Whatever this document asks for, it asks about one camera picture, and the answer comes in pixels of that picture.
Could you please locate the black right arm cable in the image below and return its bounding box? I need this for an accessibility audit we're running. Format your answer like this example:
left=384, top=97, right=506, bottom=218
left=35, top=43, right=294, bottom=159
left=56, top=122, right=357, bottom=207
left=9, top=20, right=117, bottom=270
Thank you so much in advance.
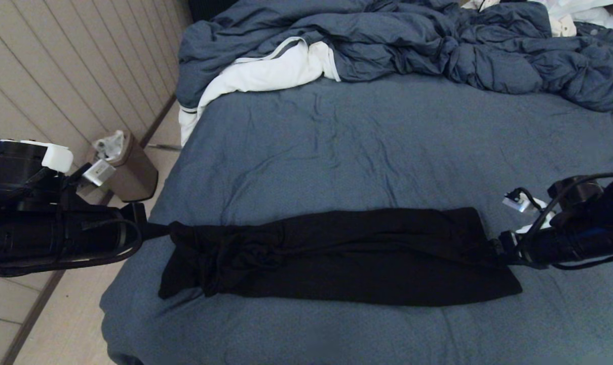
left=507, top=172, right=613, bottom=271

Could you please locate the white garment with grey stripe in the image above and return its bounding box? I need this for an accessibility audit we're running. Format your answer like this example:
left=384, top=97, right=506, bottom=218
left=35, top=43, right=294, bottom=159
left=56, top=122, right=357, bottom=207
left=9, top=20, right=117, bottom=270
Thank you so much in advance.
left=178, top=36, right=341, bottom=147

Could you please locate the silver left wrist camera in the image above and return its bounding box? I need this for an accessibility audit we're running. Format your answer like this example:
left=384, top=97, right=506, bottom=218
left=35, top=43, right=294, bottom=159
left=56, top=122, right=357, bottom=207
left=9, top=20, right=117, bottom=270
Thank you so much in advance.
left=83, top=160, right=116, bottom=187

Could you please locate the blue bed sheet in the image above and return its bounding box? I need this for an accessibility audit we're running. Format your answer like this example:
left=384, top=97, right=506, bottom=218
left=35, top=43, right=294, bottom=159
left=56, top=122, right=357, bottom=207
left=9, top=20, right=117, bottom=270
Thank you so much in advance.
left=100, top=71, right=613, bottom=365

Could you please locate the brown trash bin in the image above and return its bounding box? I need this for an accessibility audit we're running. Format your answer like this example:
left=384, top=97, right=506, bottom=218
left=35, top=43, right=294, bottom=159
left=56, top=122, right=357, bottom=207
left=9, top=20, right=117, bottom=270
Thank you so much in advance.
left=85, top=131, right=159, bottom=202

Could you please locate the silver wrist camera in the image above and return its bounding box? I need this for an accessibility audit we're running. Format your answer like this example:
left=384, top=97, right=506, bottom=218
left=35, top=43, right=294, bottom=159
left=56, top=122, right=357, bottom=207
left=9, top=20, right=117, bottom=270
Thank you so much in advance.
left=83, top=160, right=116, bottom=187
left=503, top=189, right=555, bottom=235

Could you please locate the black moon print t-shirt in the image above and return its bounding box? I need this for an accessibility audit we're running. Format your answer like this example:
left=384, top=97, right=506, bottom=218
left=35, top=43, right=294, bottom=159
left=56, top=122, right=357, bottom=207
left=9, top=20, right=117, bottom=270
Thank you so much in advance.
left=158, top=207, right=523, bottom=307

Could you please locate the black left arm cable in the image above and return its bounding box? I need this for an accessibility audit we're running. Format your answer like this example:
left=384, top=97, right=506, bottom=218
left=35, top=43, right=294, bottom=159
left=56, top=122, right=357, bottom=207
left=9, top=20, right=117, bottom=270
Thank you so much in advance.
left=0, top=167, right=144, bottom=277

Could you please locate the crumpled blue duvet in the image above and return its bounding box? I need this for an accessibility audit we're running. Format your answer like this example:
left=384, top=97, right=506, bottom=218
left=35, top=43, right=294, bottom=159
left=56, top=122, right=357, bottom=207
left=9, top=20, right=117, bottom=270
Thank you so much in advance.
left=175, top=0, right=613, bottom=113

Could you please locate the white pillow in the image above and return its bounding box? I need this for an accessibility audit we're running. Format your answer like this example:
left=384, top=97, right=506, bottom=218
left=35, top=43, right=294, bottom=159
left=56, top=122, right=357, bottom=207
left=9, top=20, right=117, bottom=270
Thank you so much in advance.
left=537, top=0, right=613, bottom=29

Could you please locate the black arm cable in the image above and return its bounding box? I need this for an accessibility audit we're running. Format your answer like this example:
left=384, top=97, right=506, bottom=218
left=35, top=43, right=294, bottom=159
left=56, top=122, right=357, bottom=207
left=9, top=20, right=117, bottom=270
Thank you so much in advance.
left=0, top=167, right=144, bottom=277
left=507, top=172, right=613, bottom=271

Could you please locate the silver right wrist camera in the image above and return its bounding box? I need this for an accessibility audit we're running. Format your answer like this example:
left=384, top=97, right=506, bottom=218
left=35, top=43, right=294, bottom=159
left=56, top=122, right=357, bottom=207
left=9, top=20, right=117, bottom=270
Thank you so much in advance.
left=503, top=189, right=555, bottom=235

